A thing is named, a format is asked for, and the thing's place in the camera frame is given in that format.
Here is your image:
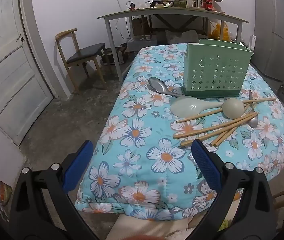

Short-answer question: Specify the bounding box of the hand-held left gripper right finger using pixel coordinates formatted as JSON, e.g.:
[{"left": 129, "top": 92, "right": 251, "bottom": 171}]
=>
[{"left": 191, "top": 139, "right": 280, "bottom": 240}]

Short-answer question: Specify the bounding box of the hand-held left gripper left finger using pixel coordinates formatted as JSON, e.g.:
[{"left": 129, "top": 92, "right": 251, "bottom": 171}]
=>
[{"left": 9, "top": 140, "right": 100, "bottom": 240}]

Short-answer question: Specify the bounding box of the pile of wooden chopsticks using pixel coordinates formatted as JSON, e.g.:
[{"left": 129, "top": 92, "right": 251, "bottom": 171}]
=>
[{"left": 174, "top": 97, "right": 277, "bottom": 148}]

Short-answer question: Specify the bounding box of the pale green rice paddle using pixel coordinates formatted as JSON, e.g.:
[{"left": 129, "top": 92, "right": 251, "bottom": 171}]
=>
[{"left": 170, "top": 96, "right": 226, "bottom": 118}]

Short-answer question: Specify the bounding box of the pale green round ladle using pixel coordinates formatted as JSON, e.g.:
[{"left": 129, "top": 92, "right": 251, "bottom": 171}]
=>
[{"left": 222, "top": 98, "right": 245, "bottom": 119}]

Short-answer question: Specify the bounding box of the small metal spoon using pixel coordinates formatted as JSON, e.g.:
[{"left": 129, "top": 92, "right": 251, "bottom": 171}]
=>
[{"left": 247, "top": 90, "right": 259, "bottom": 128}]

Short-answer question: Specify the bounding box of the green perforated utensil holder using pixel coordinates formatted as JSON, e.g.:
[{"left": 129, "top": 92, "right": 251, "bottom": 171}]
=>
[{"left": 182, "top": 39, "right": 254, "bottom": 98}]

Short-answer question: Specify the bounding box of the large metal serving spoon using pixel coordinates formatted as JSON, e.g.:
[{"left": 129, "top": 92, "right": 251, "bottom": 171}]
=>
[{"left": 148, "top": 77, "right": 182, "bottom": 98}]

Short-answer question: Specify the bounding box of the floral turquoise blanket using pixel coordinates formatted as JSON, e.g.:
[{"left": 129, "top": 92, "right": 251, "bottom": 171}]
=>
[{"left": 74, "top": 42, "right": 284, "bottom": 222}]

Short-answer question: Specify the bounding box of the wooden chair black seat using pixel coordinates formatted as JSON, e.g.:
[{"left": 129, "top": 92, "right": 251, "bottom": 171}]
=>
[{"left": 55, "top": 28, "right": 106, "bottom": 93}]

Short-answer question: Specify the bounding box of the white panelled door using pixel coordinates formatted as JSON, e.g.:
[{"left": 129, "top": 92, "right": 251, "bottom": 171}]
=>
[{"left": 0, "top": 0, "right": 55, "bottom": 145}]

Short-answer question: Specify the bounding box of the yellow plastic bag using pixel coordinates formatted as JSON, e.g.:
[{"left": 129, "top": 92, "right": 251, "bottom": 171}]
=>
[{"left": 212, "top": 22, "right": 230, "bottom": 42}]

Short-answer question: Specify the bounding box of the grey storage box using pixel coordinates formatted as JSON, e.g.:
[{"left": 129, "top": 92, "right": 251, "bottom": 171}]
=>
[{"left": 127, "top": 36, "right": 157, "bottom": 53}]

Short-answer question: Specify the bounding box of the grey refrigerator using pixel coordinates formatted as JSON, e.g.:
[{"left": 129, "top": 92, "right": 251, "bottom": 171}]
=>
[{"left": 251, "top": 0, "right": 284, "bottom": 80}]

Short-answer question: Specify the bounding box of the long grey desk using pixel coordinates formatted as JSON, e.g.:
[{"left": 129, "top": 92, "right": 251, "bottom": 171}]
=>
[{"left": 97, "top": 7, "right": 249, "bottom": 82}]

